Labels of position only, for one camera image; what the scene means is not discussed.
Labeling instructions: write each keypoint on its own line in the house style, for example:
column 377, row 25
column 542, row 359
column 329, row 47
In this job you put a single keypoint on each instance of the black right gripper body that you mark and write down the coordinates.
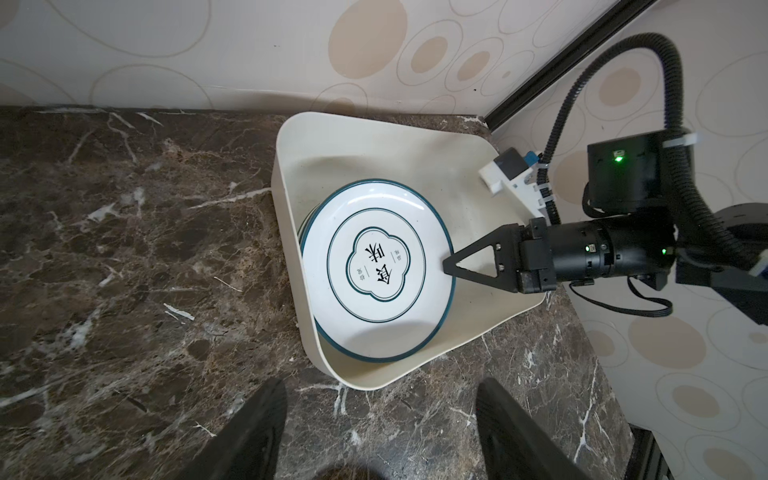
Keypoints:
column 636, row 246

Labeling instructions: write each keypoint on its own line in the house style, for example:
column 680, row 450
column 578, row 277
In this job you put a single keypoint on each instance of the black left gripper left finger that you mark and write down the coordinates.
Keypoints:
column 248, row 446

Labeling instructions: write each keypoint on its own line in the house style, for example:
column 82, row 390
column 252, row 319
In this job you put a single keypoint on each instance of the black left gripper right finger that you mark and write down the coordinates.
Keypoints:
column 513, row 445

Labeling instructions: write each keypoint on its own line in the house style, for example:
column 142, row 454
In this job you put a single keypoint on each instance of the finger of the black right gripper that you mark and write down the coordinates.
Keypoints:
column 492, row 261

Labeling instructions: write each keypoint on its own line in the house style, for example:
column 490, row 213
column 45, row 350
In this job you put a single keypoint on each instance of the white black ring plate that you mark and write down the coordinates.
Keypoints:
column 372, row 256

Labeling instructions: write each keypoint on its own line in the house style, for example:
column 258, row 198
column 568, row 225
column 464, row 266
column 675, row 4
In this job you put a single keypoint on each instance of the black corner frame post right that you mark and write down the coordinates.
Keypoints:
column 598, row 33

